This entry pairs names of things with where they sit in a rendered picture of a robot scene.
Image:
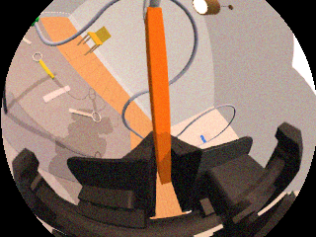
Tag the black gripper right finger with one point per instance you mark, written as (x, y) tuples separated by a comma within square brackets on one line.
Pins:
[(189, 163)]

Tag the orange handle with grey tip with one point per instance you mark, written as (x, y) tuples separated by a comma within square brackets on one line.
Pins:
[(158, 73)]

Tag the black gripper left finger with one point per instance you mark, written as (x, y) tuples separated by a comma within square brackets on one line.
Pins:
[(136, 171)]

